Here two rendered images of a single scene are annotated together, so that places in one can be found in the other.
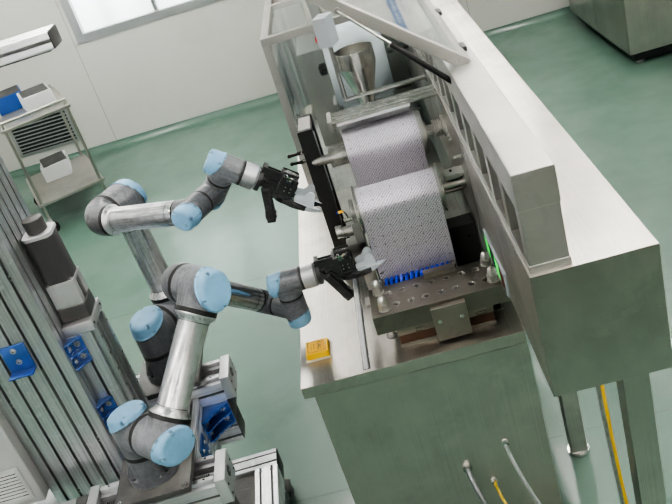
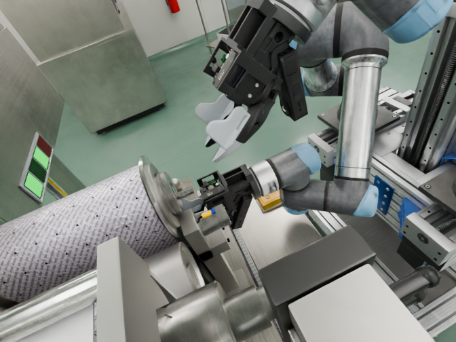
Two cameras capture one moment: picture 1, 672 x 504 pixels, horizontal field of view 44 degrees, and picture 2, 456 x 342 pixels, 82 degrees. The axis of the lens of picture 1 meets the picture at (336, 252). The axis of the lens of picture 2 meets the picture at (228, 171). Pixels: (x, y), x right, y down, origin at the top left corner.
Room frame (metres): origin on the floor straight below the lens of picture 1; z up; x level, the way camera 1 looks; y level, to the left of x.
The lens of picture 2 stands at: (2.61, -0.06, 1.56)
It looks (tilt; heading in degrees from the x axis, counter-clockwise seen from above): 44 degrees down; 167
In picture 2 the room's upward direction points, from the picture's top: 20 degrees counter-clockwise
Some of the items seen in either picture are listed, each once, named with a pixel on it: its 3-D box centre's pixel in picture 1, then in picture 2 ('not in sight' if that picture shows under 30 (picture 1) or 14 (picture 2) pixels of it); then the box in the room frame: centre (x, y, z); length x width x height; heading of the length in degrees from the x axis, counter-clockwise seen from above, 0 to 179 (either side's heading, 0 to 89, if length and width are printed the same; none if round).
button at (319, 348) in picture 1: (317, 349); (269, 195); (2.14, 0.14, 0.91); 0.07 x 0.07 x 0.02; 84
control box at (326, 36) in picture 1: (323, 30); not in sight; (2.83, -0.19, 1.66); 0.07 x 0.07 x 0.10; 61
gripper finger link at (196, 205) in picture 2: (370, 260); (183, 208); (2.20, -0.09, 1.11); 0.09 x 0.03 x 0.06; 83
